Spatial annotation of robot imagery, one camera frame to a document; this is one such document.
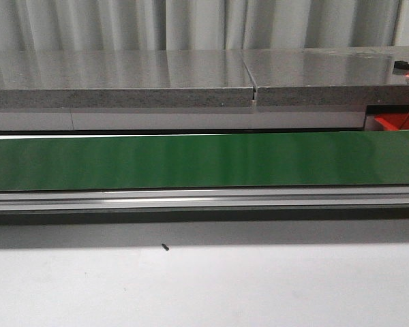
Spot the grey stone slab right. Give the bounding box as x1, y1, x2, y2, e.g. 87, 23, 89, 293
241, 46, 409, 106

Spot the grey stone slab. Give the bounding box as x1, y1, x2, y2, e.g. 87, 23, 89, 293
241, 46, 409, 106
0, 50, 254, 108

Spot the white curtain backdrop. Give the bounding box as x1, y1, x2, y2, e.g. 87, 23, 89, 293
0, 0, 409, 51

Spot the aluminium conveyor side rail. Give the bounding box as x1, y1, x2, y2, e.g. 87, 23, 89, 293
0, 185, 409, 213

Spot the red plastic bin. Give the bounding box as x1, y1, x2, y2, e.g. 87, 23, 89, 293
374, 113, 409, 131

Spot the grey stone slab left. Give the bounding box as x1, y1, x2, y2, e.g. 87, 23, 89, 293
0, 50, 254, 108

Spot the green conveyor belt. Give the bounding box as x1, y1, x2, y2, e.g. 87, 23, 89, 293
0, 130, 409, 191

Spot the small electronic sensor module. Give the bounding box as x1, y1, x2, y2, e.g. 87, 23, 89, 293
393, 61, 409, 78

